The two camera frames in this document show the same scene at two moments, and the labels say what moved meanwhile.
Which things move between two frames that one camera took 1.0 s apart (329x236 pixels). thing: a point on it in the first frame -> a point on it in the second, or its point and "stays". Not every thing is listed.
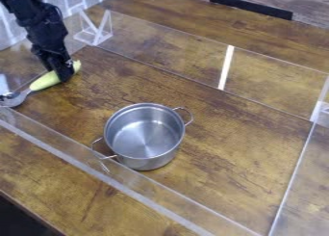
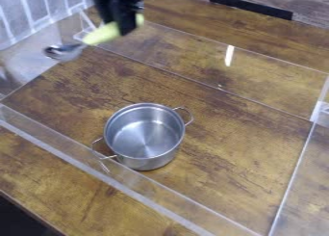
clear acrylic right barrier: [304, 216] stays
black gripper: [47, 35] -> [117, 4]
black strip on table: [250, 6] stays
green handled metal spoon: [15, 98] -> [69, 51]
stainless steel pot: [142, 135] stays
